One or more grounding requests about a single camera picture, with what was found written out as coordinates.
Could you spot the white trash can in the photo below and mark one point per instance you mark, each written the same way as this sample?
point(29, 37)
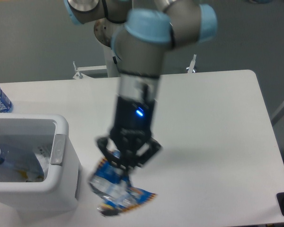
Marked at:
point(47, 136)

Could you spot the blue snack wrapper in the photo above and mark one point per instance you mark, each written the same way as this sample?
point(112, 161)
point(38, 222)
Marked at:
point(116, 191)

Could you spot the white pedestal foot bracket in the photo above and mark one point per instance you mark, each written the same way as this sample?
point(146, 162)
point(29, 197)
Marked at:
point(94, 72)

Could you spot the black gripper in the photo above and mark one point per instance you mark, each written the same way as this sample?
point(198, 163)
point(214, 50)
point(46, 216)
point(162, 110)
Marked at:
point(130, 131)

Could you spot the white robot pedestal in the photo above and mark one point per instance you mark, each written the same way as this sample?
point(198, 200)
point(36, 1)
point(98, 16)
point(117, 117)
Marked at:
point(103, 31)

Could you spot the yellow white trash in bin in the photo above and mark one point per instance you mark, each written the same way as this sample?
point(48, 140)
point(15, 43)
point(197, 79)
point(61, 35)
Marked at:
point(30, 176)

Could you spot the crushed clear plastic bottle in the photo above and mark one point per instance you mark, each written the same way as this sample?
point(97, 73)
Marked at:
point(19, 159)

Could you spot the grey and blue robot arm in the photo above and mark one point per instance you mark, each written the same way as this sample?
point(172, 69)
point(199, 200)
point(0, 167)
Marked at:
point(140, 41)

